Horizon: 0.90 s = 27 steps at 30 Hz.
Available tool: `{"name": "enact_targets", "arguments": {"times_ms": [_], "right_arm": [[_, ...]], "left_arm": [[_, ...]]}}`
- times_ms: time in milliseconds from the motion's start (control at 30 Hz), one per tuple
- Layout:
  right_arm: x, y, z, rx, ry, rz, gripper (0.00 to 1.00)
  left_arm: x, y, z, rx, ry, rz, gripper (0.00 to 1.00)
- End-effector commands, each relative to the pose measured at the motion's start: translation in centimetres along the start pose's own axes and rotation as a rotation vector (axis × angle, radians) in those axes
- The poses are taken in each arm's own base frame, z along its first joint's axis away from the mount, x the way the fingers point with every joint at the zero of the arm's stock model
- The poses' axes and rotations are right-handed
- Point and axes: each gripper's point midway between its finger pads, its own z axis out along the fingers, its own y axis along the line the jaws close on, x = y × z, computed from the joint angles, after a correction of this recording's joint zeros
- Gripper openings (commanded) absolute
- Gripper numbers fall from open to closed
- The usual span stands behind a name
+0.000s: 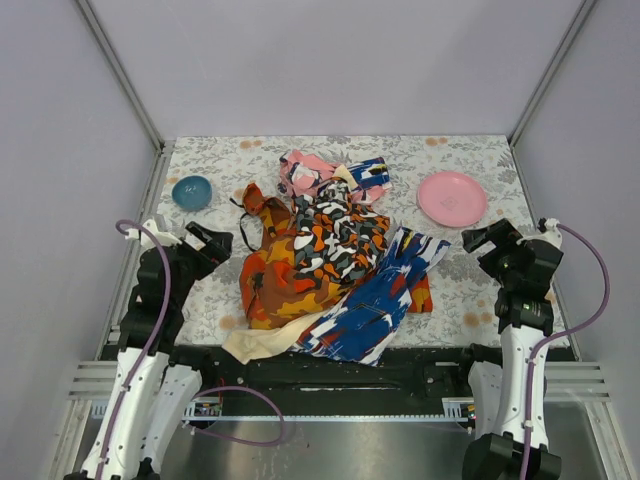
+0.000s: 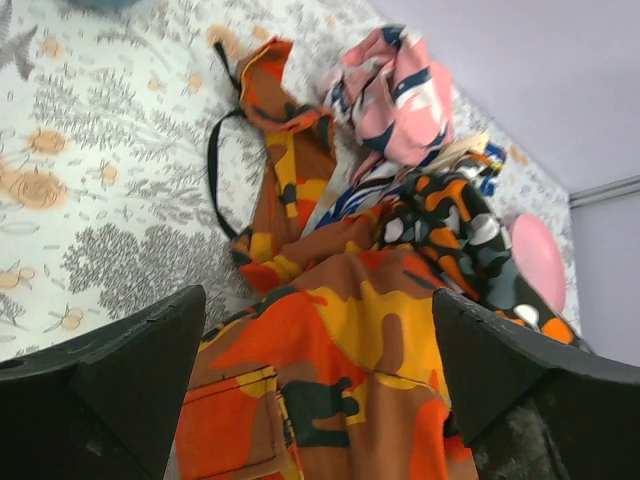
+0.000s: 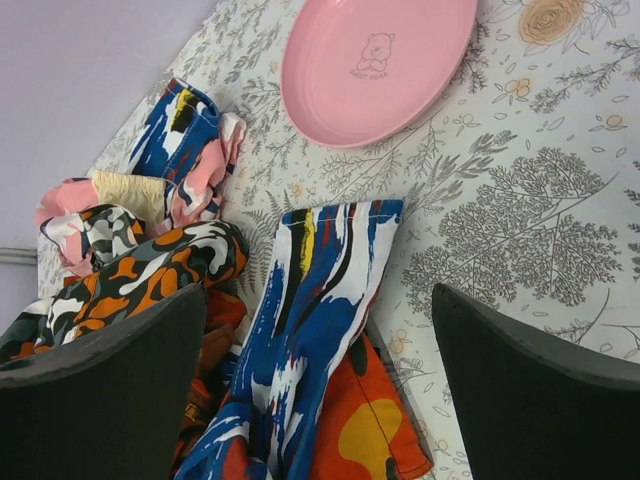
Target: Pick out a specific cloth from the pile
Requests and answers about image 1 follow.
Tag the floral patterned table mat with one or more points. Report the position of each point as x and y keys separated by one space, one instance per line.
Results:
x=463 y=295

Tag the blue ceramic bowl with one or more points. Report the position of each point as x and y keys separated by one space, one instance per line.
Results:
x=192 y=193

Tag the right aluminium frame post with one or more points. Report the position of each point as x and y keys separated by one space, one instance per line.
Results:
x=561 y=52

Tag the pink plastic plate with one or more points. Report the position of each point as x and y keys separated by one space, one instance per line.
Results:
x=452 y=199

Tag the pink patterned cloth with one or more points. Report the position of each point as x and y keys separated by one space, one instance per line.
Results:
x=303 y=174

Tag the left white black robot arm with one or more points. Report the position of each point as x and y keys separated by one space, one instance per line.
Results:
x=155 y=379

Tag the left aluminium frame post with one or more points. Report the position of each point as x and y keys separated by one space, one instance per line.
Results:
x=100 y=35

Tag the cream beige cloth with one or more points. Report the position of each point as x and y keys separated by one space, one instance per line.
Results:
x=256 y=344

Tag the grey orange camouflage cloth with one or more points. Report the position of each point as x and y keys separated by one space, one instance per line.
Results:
x=337 y=239

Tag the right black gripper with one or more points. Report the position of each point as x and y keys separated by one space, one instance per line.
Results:
x=493 y=245

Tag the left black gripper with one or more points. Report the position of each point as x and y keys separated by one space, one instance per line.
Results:
x=204 y=251

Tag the blue white patterned cloth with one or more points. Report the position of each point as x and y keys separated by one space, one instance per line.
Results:
x=362 y=324

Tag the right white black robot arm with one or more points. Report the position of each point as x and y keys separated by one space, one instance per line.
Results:
x=510 y=432

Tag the aluminium frame post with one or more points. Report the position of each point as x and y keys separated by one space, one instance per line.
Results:
x=561 y=52
x=100 y=35

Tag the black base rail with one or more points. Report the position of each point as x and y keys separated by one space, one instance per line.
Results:
x=429 y=371

